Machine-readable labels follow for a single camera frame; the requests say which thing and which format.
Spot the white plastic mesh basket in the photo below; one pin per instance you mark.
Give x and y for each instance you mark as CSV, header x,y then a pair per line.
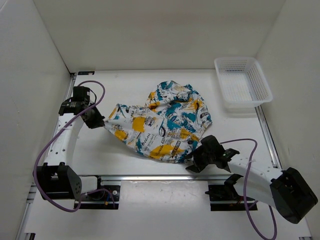
x,y
242,83

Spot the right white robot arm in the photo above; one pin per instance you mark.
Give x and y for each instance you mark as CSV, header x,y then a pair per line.
x,y
285,190

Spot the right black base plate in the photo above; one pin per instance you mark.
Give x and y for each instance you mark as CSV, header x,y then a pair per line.
x,y
223,196

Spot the colourful printed shorts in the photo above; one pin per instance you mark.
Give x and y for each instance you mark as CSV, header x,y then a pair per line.
x,y
167,128

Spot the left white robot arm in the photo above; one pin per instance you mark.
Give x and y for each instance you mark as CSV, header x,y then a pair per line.
x,y
55,176

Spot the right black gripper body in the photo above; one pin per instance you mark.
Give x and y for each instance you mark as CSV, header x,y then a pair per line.
x,y
205,157

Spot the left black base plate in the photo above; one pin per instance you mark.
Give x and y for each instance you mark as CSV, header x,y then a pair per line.
x,y
103,200

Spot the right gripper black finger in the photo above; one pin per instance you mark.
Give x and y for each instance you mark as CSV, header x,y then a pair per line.
x,y
193,156
197,167

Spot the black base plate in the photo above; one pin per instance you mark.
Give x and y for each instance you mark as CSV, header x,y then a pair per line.
x,y
223,196
103,200

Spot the aluminium front rail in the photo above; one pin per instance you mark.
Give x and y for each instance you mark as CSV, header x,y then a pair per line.
x,y
178,177

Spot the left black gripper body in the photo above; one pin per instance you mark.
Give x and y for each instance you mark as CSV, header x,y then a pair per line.
x,y
90,104

